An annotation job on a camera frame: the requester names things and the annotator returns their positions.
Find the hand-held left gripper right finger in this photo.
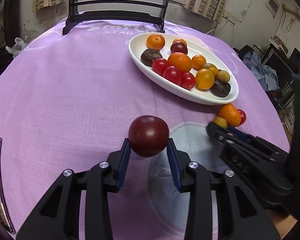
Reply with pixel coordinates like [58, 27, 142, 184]
[166, 138, 275, 240]

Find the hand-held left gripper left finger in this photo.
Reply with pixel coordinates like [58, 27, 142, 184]
[16, 138, 131, 240]

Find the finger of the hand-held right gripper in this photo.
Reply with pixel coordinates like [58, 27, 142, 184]
[206, 121, 243, 147]
[226, 126, 290, 162]

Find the yellow-green longan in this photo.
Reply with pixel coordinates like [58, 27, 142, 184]
[216, 70, 231, 83]
[212, 116, 228, 129]

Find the large dark red plum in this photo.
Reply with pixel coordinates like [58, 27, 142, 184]
[128, 115, 170, 158]

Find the dark brown water chestnut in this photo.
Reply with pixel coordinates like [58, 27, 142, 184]
[140, 49, 163, 67]
[210, 79, 231, 98]

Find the smooth yellow-orange orange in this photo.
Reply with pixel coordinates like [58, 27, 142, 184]
[199, 63, 219, 78]
[195, 68, 215, 90]

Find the red cherry tomato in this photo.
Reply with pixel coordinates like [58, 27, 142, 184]
[237, 109, 247, 125]
[180, 72, 196, 90]
[152, 58, 170, 76]
[162, 66, 182, 85]

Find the small dark red plum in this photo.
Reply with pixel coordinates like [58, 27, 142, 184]
[170, 42, 188, 55]

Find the white oval plate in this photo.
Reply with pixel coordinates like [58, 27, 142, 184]
[128, 33, 239, 105]

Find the person's right forearm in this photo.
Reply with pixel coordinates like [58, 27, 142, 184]
[265, 208, 298, 240]

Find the large rough-skinned mandarin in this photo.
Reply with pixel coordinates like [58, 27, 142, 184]
[219, 103, 242, 128]

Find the blue clothes pile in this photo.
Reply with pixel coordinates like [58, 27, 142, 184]
[243, 51, 280, 92]

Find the black chair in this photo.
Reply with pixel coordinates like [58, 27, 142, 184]
[234, 44, 263, 58]

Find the purple tablecloth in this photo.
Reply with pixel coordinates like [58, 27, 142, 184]
[0, 19, 290, 240]

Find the black speaker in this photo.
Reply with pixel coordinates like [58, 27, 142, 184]
[289, 47, 300, 68]

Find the black display stand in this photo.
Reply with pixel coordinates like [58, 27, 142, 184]
[62, 0, 176, 36]

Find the white plastic bag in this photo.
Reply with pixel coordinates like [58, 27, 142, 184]
[5, 37, 28, 59]

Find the dark wooden cabinet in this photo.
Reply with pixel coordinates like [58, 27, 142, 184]
[0, 0, 22, 65]

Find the white power cable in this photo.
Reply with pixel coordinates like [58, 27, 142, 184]
[206, 17, 228, 35]

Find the white wall socket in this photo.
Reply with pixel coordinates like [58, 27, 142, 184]
[225, 12, 238, 24]

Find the white wall box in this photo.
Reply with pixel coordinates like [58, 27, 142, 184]
[266, 0, 280, 18]

